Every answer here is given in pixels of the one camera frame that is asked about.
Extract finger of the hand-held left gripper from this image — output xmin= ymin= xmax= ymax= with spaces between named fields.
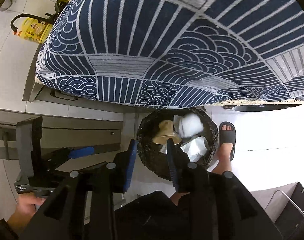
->
xmin=41 ymin=146 xmax=95 ymax=173

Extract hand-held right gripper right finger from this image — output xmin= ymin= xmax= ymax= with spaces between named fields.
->
xmin=166 ymin=139 xmax=283 ymax=240

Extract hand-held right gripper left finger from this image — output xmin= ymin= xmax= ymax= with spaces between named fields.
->
xmin=18 ymin=139 xmax=139 ymax=240

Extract black-lined trash bin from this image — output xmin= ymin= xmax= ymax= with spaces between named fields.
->
xmin=136 ymin=107 xmax=218 ymax=182

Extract white paper napkin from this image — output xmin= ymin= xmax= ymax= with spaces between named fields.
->
xmin=180 ymin=136 xmax=208 ymax=163

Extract brown paper cup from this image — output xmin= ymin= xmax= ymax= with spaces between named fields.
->
xmin=152 ymin=120 xmax=182 ymax=145

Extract smooth white tissue wad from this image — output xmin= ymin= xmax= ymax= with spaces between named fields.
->
xmin=173 ymin=114 xmax=203 ymax=138

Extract person's left hand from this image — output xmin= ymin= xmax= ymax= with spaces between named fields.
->
xmin=7 ymin=194 xmax=46 ymax=232

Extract person's bare leg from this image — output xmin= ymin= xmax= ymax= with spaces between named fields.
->
xmin=170 ymin=125 xmax=236 ymax=205

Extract person's black shorts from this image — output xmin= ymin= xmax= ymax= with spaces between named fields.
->
xmin=114 ymin=191 xmax=191 ymax=240

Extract grey slide sandal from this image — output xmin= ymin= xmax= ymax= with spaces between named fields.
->
xmin=218 ymin=122 xmax=236 ymax=162

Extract yellow dish soap bottle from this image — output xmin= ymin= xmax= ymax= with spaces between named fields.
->
xmin=16 ymin=21 xmax=52 ymax=43

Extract grey chair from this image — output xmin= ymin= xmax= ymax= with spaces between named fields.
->
xmin=250 ymin=181 xmax=304 ymax=233

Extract blue patterned tablecloth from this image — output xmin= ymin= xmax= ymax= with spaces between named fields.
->
xmin=34 ymin=0 xmax=304 ymax=109

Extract black faucet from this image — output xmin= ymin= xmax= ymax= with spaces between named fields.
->
xmin=11 ymin=14 xmax=55 ymax=34

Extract dark drawer handle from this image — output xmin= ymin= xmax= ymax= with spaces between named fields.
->
xmin=50 ymin=90 xmax=79 ymax=101

